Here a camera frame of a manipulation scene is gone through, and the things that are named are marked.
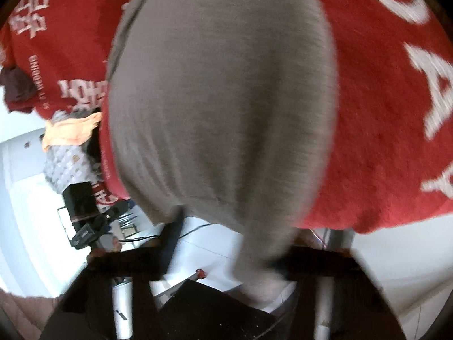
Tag dark cloth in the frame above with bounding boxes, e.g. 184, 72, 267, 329
0, 65, 38, 114

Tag red printed blanket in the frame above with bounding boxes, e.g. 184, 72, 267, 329
0, 0, 453, 234

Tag grey knit sweater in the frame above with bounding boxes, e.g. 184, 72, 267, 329
106, 0, 338, 312

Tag red-tipped stick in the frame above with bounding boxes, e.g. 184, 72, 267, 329
166, 270, 208, 296

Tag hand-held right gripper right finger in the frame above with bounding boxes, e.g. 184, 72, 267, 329
272, 246, 407, 340

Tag black cloth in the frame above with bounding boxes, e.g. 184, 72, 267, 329
83, 127, 103, 171

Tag white tube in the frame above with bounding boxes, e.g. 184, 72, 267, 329
111, 276, 134, 339

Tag orange cloth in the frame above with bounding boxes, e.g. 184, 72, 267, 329
42, 111, 103, 151

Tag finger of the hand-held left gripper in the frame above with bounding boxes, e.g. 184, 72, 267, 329
101, 199, 132, 222

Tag black board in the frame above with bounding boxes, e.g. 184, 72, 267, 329
156, 279, 294, 340

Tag black cable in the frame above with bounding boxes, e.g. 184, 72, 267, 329
118, 224, 213, 243

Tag white patterned cloth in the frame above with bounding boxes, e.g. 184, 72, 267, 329
43, 110, 96, 195

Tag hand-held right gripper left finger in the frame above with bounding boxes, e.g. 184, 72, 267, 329
39, 220, 185, 340

